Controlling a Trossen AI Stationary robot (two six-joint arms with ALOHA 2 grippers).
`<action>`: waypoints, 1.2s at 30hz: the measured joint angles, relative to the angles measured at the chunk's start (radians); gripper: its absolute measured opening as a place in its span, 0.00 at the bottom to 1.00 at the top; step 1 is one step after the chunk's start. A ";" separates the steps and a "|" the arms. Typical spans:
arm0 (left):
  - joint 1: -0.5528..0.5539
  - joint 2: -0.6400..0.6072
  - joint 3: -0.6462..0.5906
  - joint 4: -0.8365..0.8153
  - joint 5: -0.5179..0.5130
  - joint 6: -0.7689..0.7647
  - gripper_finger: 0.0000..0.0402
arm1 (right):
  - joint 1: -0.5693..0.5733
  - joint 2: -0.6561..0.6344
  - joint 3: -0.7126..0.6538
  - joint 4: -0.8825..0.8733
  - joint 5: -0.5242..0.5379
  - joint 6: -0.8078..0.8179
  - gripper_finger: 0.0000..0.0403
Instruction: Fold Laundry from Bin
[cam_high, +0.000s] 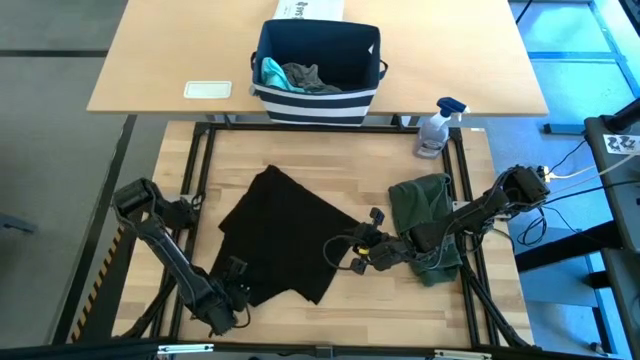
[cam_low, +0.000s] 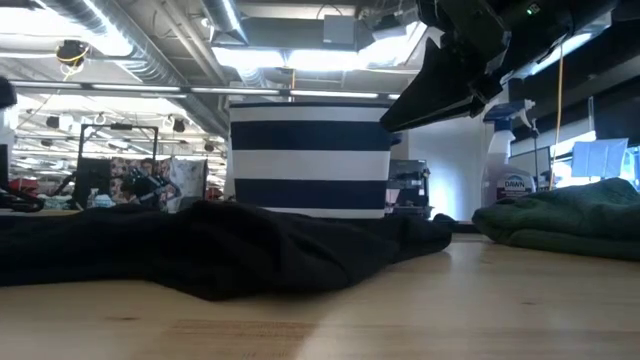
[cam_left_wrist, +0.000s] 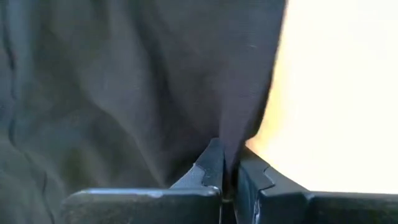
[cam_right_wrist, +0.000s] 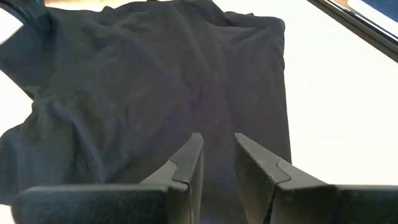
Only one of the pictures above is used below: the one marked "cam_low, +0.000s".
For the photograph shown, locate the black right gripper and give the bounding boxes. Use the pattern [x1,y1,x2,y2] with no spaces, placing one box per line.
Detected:
[378,0,512,134]

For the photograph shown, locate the navy white-striped fabric bin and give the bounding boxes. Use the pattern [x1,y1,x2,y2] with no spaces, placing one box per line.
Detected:
[228,101,404,220]

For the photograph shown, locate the dark green button shirt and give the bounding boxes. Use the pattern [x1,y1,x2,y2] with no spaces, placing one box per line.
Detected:
[472,177,640,262]

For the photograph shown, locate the black garment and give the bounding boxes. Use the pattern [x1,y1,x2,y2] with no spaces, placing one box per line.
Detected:
[0,199,454,302]

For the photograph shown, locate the clear spray bottle blue trigger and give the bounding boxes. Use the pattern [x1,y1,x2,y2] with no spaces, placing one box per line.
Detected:
[480,98,537,207]

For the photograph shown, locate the grey ceiling box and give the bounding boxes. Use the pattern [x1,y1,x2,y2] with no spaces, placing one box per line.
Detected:
[322,14,362,51]

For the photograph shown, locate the bright ceiling light panel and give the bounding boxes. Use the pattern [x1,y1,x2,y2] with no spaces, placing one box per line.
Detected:
[212,45,374,72]

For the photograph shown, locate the white hanging sheet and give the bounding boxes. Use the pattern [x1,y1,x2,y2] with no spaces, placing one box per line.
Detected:
[571,137,630,179]

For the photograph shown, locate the patterned hanging cloth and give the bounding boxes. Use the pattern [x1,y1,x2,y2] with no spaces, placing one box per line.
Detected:
[112,157,210,212]

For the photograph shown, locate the black monitor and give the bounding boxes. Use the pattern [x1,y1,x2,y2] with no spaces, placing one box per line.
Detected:
[74,158,114,209]

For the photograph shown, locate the black yellow ceiling reel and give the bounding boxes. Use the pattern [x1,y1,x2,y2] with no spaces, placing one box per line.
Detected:
[54,39,91,69]

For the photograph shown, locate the yellow hanging cable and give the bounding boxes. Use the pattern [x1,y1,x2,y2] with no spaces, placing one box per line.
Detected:
[548,44,566,192]

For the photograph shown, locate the smooth round silver duct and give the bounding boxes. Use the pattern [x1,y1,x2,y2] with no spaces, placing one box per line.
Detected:
[201,0,250,47]

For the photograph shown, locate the corrugated silver ventilation duct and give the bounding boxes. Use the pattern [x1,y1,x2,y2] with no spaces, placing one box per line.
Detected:
[29,0,232,139]

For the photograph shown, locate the black metal rig frame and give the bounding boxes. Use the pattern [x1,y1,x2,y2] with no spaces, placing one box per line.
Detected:
[76,123,160,209]

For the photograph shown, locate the black looped cable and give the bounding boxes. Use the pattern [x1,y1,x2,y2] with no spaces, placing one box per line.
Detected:
[0,188,47,215]

